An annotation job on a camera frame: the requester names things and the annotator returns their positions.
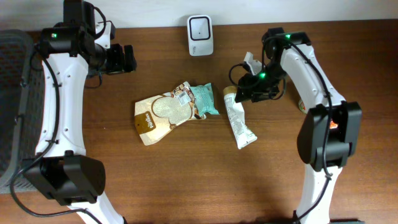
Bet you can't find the green lid jar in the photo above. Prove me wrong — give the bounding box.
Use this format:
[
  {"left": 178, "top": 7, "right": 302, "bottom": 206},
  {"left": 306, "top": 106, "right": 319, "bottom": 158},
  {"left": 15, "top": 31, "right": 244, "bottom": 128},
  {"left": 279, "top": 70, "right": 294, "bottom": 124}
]
[{"left": 298, "top": 99, "right": 307, "bottom": 114}]

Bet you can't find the grey mesh basket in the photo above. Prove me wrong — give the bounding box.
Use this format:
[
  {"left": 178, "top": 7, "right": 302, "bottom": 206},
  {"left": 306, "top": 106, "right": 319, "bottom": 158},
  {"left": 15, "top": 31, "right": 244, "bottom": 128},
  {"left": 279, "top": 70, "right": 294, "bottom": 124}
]
[{"left": 1, "top": 30, "right": 45, "bottom": 194}]

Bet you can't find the teal snack packet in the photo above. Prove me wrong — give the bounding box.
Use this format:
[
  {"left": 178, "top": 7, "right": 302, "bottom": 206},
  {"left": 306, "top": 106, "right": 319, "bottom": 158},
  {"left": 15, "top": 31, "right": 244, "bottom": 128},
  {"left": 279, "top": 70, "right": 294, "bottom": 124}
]
[{"left": 190, "top": 83, "right": 219, "bottom": 116}]

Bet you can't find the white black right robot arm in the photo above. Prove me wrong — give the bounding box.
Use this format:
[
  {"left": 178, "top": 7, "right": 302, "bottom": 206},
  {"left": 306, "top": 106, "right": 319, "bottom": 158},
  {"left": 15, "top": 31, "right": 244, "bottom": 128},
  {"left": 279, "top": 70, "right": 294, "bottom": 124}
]
[{"left": 234, "top": 27, "right": 363, "bottom": 223}]

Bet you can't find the white barcode scanner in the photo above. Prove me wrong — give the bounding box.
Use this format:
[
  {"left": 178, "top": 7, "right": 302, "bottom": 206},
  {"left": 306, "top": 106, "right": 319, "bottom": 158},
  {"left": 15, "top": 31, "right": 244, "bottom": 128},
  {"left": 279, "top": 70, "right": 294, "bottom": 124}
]
[{"left": 187, "top": 15, "right": 214, "bottom": 57}]

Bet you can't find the beige brown snack pouch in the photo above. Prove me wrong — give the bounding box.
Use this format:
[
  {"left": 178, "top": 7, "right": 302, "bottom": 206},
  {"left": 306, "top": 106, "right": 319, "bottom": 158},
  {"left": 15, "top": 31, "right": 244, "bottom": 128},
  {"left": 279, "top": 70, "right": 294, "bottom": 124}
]
[{"left": 134, "top": 82, "right": 206, "bottom": 146}]

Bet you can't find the white bamboo print tube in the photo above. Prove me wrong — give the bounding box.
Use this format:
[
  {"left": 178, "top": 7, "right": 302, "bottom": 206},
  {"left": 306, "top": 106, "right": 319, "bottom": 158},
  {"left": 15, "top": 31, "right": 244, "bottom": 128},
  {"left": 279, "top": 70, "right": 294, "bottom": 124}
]
[{"left": 223, "top": 86, "right": 257, "bottom": 149}]

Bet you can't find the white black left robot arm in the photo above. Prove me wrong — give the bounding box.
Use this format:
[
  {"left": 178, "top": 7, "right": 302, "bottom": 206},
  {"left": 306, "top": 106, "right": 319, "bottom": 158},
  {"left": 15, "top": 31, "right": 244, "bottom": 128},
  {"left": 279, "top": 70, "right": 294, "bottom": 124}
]
[{"left": 21, "top": 1, "right": 137, "bottom": 223}]

